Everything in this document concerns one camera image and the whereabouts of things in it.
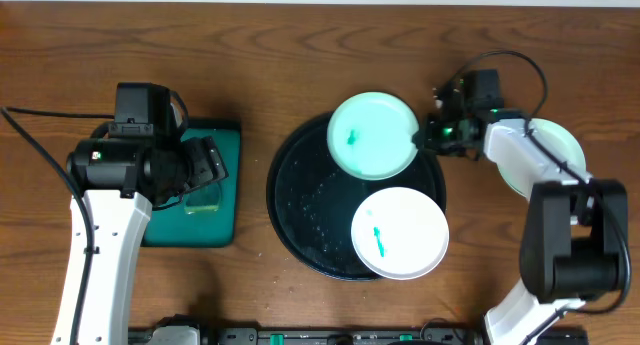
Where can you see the pale green plate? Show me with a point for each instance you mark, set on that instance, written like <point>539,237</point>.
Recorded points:
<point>370,136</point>

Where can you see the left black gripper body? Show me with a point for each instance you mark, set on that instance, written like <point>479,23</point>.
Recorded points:
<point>207,161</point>

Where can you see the green yellow sponge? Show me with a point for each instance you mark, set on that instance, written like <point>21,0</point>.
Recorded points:
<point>205,199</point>

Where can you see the white plate with green stain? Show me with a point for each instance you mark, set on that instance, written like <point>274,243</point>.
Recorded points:
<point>400,233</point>

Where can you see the round black tray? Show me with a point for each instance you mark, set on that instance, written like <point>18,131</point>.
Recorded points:
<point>311,201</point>

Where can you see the mint plate with green smear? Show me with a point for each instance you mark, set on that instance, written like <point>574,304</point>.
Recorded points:
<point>567,145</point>

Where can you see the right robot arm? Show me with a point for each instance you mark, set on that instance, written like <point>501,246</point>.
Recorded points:
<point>574,247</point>

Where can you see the black tray with green water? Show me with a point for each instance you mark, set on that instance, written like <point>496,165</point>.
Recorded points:
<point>172,227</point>

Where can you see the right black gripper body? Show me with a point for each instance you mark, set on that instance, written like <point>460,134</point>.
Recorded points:
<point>430,138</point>

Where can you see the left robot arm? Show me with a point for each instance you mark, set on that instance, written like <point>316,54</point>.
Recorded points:
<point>137,192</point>

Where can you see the black rail at table edge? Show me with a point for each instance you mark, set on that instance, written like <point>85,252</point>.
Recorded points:
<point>184,330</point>

